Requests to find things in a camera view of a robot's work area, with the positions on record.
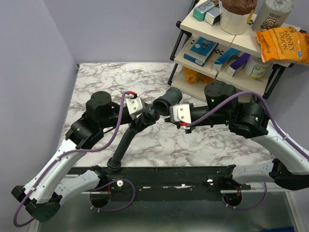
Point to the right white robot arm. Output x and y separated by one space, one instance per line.
290 167

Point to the cream tiered shelf rack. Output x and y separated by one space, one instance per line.
233 59

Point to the white round container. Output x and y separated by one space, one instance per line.
255 67

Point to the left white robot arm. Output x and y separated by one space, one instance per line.
97 128

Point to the grey T pipe fitting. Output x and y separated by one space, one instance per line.
171 97

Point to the silver small box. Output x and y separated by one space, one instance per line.
212 16

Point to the teal green box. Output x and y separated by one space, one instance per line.
199 12

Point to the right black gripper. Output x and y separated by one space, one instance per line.
167 120

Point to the orange honey dijon chip bag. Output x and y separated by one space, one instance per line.
284 44

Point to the blue white carton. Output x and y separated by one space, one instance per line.
223 59

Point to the purple white carton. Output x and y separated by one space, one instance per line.
238 64

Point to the orange snack bag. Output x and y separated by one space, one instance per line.
194 77

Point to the blue product box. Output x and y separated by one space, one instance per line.
200 51

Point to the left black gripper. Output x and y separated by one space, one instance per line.
142 123

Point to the white tub brown lid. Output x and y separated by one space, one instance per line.
235 15

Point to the grey cylindrical canister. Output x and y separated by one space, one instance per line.
272 14

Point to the aluminium frame rail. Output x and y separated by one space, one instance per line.
265 187

